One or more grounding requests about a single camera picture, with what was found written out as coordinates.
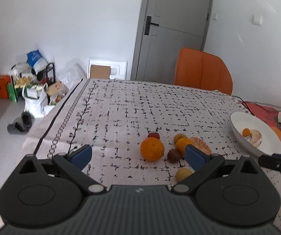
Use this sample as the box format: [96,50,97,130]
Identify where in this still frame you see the peeled pomelo piece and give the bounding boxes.
[190,136,212,155]

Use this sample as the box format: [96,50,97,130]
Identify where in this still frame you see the large orange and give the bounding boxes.
[140,137,164,162]

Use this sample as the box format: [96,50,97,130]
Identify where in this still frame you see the yellow-green round fruit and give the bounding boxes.
[173,133,187,144]

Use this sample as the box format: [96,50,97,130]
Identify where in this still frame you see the yellow-green fruit near edge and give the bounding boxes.
[175,168,192,183]

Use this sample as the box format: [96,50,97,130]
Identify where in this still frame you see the white round plate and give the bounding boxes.
[230,112,281,157]

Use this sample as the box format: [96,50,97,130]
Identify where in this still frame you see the dark brown round fruit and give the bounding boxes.
[167,149,182,163]

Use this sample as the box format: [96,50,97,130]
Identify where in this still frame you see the pomelo piece on plate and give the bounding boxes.
[247,129,262,147]

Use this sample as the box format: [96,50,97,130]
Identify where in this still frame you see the orange red cat mat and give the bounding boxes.
[239,101,281,142]

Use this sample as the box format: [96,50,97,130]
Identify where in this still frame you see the small kumquat on plate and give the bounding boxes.
[242,128,251,137]

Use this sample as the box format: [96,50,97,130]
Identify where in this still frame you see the small red fruit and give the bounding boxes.
[147,132,160,139]

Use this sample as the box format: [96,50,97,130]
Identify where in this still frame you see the grey slippers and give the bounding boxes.
[7,111,34,135]

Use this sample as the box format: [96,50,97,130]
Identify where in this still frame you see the grid patterned tablecloth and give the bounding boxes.
[23,78,281,235]

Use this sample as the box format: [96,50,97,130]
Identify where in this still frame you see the white shopping bag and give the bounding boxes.
[22,83,48,118]

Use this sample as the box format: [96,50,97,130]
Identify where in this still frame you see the clear plastic bag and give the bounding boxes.
[58,64,86,89]

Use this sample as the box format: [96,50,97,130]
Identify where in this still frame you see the brown cardboard piece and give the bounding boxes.
[90,65,111,80]

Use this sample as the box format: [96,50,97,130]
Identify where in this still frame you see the orange chair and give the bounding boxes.
[174,48,233,95]

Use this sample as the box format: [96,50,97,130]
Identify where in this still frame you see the white foam packaging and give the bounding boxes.
[87,60,127,80]

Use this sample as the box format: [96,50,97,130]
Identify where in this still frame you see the orange box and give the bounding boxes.
[0,75,11,99]

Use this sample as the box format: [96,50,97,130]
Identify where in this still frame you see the blue white bag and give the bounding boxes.
[27,50,48,72]

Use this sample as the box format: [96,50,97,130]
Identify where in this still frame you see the grey door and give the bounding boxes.
[130,0,213,84]

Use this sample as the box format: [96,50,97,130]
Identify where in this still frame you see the black cable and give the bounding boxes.
[231,95,256,117]

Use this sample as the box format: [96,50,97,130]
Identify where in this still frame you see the black wire rack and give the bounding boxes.
[36,63,56,86]

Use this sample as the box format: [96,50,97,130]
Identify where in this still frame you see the white light switch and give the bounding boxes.
[252,14,263,25]

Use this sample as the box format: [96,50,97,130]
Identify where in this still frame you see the black door handle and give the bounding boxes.
[144,16,160,36]

